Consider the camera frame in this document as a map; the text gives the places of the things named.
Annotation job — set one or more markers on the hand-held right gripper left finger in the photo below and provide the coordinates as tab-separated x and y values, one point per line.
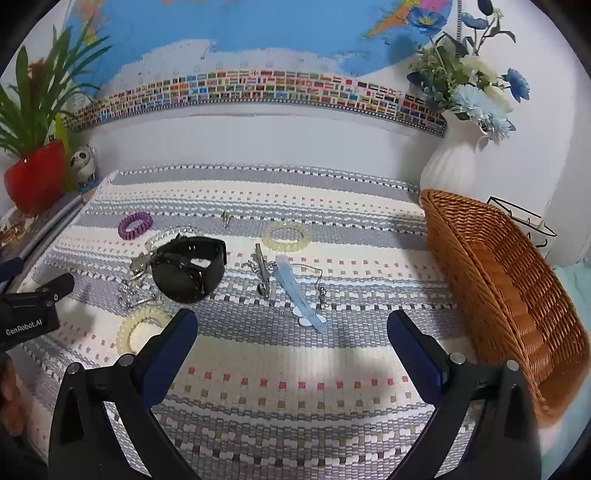
173	355

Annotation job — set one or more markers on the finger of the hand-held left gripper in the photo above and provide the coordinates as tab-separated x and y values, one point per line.
11	270
53	287

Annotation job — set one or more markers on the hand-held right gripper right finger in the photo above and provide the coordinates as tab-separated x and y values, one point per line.
413	355

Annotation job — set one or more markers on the black wrist watch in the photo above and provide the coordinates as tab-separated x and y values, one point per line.
180	281

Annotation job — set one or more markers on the brown wicker basket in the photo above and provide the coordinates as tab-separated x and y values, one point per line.
508	300

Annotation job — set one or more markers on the silver tie clip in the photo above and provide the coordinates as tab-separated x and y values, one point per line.
262	263

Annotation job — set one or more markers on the light blue hair clip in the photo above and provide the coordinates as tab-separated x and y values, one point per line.
288	281

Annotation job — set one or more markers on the green plant in red pot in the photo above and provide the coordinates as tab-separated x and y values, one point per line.
37	177

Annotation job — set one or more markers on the striped woven table mat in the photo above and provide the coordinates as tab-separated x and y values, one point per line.
286	369

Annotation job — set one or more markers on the white paper shopping bag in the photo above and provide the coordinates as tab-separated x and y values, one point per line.
521	221

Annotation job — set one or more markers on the teal blanket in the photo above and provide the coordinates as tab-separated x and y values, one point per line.
575	286

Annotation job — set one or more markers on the white ribbed vase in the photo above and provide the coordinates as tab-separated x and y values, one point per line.
450	166

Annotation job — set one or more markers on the blue and white artificial flowers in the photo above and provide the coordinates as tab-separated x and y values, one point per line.
466	99

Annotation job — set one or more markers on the world map wall poster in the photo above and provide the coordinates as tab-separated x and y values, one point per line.
277	27

